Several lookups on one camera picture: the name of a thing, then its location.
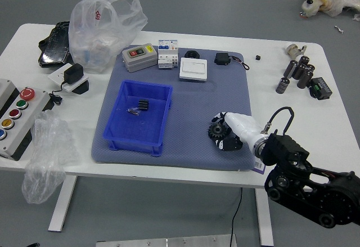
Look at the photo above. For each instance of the purple white label tag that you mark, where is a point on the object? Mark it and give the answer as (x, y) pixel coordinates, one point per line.
(259, 168)

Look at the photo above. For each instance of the black module with green terminal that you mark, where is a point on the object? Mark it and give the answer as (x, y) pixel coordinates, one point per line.
(320, 88)

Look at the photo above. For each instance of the white wall switch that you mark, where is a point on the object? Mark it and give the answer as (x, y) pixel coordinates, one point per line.
(193, 69)

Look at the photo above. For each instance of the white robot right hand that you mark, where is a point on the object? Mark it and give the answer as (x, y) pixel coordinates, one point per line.
(243, 126)

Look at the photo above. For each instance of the small black gear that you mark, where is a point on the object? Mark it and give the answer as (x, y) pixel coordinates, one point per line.
(143, 105)

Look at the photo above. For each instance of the white paper scrap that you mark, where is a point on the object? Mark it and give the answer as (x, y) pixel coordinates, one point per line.
(339, 29)

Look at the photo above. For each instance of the black block under socket plate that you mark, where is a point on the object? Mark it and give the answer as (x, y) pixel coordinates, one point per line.
(82, 88)

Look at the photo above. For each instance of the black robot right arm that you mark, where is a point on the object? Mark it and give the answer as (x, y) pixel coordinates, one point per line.
(332, 199)

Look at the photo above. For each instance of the black round part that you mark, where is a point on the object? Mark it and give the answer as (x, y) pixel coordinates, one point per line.
(191, 54)

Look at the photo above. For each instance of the white socket plate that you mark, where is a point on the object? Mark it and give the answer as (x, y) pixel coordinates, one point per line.
(56, 76)

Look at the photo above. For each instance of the blue plastic bin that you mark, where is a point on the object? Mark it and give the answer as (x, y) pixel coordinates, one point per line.
(135, 126)

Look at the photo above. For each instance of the small clear screw bag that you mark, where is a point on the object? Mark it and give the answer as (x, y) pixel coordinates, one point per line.
(133, 111)

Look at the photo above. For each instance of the silver white connector plug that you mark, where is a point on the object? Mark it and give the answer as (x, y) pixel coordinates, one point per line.
(292, 51)

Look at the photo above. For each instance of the white table leg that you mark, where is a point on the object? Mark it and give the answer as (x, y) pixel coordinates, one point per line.
(63, 202)
(264, 221)

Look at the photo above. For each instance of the clear plastic bag red print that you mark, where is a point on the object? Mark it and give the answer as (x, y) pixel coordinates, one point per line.
(95, 41)

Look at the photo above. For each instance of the white floor scrap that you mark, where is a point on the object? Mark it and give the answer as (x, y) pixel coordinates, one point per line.
(357, 18)

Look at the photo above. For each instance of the blue-grey foam mat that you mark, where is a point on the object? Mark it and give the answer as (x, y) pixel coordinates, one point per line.
(185, 95)

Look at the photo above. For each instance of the grey box with coloured buttons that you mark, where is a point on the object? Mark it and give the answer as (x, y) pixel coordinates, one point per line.
(25, 120)

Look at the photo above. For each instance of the white blue circuit breaker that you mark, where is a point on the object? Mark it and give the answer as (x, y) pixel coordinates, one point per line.
(168, 54)

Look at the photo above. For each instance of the black plastic tray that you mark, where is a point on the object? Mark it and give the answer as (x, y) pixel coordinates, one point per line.
(54, 47)

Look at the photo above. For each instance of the clear bubble wrap bag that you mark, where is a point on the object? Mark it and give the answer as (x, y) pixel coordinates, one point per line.
(46, 157)

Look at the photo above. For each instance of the grey red-green button switch box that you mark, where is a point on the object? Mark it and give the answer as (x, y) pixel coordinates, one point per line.
(139, 58)

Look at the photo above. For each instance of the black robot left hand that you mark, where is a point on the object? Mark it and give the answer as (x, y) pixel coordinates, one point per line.
(34, 245)

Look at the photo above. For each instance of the dark cylindrical capacitor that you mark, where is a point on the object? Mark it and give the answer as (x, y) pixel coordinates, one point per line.
(290, 69)
(282, 86)
(298, 71)
(305, 79)
(310, 67)
(304, 60)

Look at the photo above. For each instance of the big black gear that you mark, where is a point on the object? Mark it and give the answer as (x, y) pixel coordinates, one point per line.
(216, 131)

